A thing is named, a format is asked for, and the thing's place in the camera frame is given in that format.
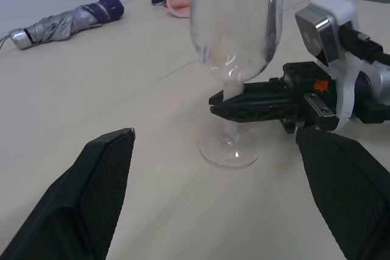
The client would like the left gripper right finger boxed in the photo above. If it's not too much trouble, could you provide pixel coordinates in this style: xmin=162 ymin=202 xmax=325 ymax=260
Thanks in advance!
xmin=295 ymin=128 xmax=390 ymax=260

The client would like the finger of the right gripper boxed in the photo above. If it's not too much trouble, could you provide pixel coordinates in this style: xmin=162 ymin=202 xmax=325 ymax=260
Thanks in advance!
xmin=208 ymin=77 xmax=288 ymax=106
xmin=209 ymin=88 xmax=306 ymax=125

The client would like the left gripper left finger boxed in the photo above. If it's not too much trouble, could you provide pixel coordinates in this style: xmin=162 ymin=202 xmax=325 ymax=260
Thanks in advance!
xmin=0 ymin=127 xmax=136 ymax=260

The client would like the clear wine glass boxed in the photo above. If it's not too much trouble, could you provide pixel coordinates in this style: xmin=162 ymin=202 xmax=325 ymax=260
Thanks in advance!
xmin=189 ymin=0 xmax=285 ymax=170

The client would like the folded grey purple umbrella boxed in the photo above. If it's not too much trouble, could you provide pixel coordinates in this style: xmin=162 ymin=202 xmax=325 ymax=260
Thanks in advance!
xmin=0 ymin=0 xmax=126 ymax=51

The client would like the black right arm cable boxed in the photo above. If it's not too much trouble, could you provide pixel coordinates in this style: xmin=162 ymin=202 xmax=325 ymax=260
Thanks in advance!
xmin=338 ymin=24 xmax=390 ymax=66

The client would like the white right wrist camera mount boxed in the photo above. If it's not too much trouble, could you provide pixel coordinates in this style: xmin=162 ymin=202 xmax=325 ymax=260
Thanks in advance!
xmin=294 ymin=0 xmax=361 ymax=127

